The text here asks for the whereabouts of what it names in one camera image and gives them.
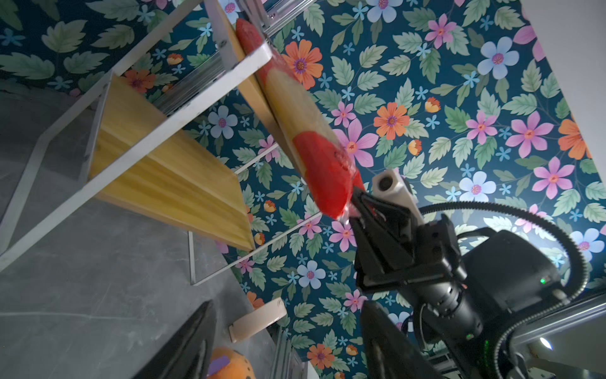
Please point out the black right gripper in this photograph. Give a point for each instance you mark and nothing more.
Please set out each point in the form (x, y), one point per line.
(395, 254)

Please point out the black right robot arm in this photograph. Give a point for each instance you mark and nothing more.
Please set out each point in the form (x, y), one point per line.
(472, 302)

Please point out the orange shark plush toy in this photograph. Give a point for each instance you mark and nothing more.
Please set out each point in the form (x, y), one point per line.
(227, 363)

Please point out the beige tape roll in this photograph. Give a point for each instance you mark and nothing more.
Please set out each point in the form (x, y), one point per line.
(251, 324)

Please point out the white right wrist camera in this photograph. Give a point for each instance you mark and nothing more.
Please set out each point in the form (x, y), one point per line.
(390, 186)

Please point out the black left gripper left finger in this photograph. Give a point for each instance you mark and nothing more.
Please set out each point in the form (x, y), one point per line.
(188, 353)

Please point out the wooden two-tier shelf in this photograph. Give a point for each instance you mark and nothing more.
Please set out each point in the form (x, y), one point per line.
(138, 157)

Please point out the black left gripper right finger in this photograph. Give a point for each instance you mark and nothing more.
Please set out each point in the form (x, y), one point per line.
(389, 353)

